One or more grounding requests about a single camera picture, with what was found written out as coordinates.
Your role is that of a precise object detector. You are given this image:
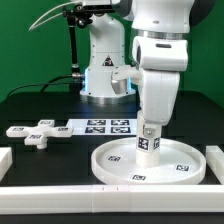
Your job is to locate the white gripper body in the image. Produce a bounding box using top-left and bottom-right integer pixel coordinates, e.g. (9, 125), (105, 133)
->
(139, 69), (180, 126)

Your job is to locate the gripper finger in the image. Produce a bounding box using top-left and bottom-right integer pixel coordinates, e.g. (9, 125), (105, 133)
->
(143, 123), (161, 138)

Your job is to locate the white round table top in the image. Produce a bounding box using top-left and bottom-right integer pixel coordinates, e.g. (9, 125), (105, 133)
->
(91, 137), (206, 185)

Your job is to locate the white cross-shaped table base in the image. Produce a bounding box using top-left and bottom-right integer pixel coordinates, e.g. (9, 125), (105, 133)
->
(6, 120), (73, 149)

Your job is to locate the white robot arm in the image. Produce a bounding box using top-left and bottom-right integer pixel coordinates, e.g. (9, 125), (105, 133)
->
(83, 0), (216, 139)

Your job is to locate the white marker sheet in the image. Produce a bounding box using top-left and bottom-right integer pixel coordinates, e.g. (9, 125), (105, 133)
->
(66, 119), (137, 136)

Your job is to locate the white front fence bar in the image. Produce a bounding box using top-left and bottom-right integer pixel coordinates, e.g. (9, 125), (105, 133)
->
(0, 185), (224, 214)

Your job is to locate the white left fence block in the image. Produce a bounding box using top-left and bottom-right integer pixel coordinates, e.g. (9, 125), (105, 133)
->
(0, 147), (13, 182)

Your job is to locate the black cable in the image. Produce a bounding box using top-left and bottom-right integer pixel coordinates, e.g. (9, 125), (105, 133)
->
(5, 75), (75, 99)

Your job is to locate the white cable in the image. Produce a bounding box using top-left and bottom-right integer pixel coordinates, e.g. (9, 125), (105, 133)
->
(28, 1), (83, 32)

